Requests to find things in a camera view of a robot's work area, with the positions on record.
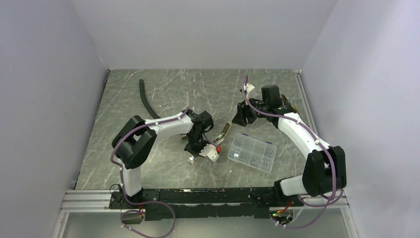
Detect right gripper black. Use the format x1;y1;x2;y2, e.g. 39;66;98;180
232;95;269;126

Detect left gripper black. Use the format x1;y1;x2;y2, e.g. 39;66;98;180
184;133;211;158

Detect white staple box tray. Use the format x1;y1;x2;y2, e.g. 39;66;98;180
188;156;197;165

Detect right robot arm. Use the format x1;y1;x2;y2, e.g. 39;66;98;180
232;83;347;206

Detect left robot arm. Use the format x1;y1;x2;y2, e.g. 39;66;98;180
110;108;219;208

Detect clear plastic screw organizer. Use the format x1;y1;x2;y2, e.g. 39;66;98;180
227;133;277;173

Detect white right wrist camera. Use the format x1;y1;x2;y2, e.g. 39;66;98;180
243;83;255;99

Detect orange handled pliers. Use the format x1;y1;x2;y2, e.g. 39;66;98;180
281;94;299;114

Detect aluminium frame rail right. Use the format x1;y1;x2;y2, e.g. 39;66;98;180
293;69;335;187

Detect aluminium frame rail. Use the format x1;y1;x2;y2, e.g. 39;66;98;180
60;187;349;214
293;69;335;187

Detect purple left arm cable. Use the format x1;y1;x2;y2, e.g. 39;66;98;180
109;108;176;238

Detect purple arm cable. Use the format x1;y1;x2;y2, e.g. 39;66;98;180
241;75;345;230
109;108;176;238

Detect black rubber hose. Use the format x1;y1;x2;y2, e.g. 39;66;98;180
139;78;161;119

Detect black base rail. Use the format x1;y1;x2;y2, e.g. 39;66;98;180
109;186;303;221

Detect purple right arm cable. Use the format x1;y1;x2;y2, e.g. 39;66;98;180
241;75;345;230

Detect aluminium frame rail front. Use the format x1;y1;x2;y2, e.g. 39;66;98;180
60;187;349;214

